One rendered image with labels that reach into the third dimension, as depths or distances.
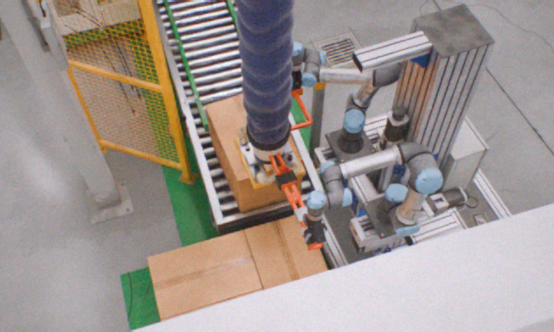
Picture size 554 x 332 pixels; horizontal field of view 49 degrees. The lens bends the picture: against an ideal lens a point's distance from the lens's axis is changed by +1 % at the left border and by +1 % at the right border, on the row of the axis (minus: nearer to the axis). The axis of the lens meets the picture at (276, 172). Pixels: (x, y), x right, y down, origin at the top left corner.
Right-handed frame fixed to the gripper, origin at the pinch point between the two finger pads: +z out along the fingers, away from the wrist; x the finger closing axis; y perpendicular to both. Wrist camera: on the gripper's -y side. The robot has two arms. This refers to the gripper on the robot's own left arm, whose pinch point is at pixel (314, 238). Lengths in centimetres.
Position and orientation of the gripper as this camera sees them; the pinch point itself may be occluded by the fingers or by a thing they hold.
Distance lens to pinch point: 289.9
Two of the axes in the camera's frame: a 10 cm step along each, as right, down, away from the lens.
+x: -9.4, 2.9, -1.9
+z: 0.0, 5.5, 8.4
